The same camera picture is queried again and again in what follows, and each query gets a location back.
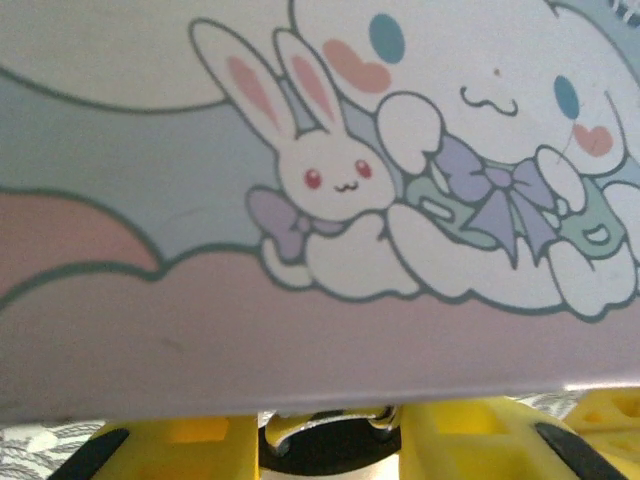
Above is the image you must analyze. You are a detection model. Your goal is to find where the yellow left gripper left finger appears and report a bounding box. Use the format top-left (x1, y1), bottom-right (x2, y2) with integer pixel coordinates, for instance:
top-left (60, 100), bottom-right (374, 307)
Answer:
top-left (64, 413), bottom-right (260, 480)

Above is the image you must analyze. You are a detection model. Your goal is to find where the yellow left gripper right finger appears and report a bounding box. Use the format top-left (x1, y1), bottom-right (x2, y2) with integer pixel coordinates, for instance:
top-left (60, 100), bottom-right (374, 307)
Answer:
top-left (398, 396), bottom-right (619, 480)

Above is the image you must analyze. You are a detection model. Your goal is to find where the floral tablecloth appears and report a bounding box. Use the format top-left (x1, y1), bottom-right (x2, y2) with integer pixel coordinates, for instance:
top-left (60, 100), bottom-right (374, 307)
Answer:
top-left (0, 387), bottom-right (640, 480)

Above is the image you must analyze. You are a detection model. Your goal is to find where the pastel cartoon tin box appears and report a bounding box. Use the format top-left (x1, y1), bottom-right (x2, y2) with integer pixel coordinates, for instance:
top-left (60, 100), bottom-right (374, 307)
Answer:
top-left (0, 0), bottom-right (640, 424)

